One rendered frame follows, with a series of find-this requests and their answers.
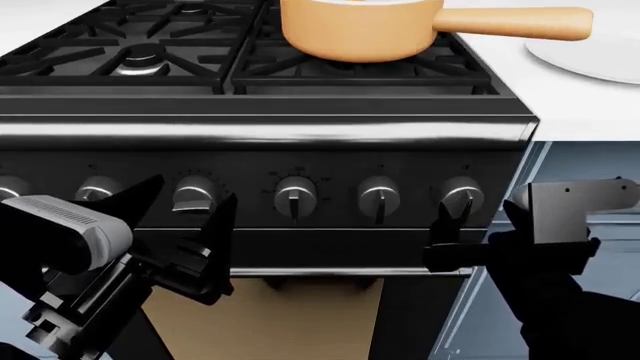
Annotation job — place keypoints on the grey gripper camera box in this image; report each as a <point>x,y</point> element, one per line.
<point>60,228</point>
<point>560,210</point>

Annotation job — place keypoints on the silver stove knob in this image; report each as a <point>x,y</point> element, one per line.
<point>97,187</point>
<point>10,187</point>
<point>462,187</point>
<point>378,191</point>
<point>192,191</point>

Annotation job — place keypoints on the grey left gripper camera box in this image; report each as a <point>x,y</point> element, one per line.
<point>60,228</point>

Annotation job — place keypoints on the black cast iron grate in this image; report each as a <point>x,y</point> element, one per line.
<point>100,80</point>
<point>350,80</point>

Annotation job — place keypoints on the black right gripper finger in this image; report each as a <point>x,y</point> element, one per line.
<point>520,225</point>
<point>446,232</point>

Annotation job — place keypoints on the round gas burner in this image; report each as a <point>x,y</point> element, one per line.
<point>192,6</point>
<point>142,65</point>

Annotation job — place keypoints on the white round plate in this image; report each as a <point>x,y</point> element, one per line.
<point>600,63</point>

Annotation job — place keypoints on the grey right gripper camera box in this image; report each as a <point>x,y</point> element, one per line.
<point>560,210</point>

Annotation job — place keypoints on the black gas stove range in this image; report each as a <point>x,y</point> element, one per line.
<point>300,131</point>

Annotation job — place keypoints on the blue grey kitchen cabinet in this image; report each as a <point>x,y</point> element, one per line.
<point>620,258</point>

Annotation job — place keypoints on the silver oven temperature knob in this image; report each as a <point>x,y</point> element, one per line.
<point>295,191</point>

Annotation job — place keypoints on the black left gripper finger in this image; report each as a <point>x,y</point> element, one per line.
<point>222,240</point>
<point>142,198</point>

